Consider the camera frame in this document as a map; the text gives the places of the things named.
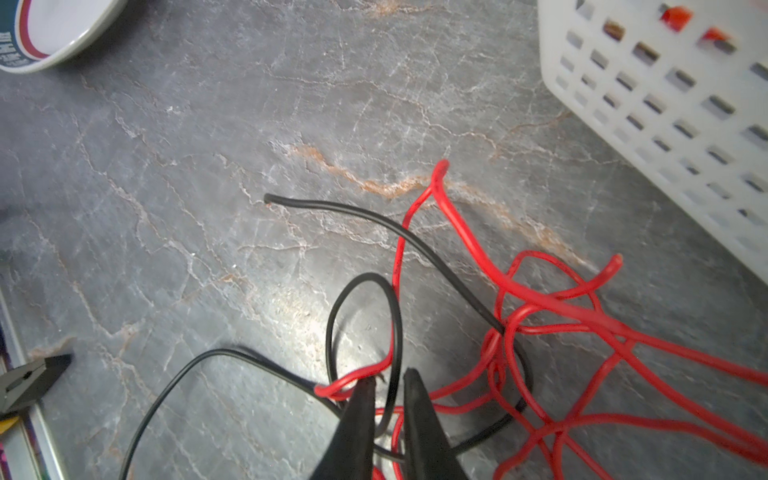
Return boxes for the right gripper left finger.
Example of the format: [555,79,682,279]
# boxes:
[310,378,376,480]

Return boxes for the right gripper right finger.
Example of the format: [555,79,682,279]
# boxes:
[404,368,468,480]

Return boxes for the thick red cable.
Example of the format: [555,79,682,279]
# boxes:
[313,158,768,480]

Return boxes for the red clip lead cable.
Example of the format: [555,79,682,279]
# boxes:
[659,4,733,46]

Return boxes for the middle white plastic basket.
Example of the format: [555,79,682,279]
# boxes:
[538,1,767,278]

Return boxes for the green rimmed white plate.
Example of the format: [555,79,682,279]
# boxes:
[1,0,128,74]

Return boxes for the black cable on table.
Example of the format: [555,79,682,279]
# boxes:
[118,192,535,480]

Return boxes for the aluminium front rail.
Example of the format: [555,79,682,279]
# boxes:
[1,293,67,479]

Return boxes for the yellow handled pliers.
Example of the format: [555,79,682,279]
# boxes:
[1,354,72,433]

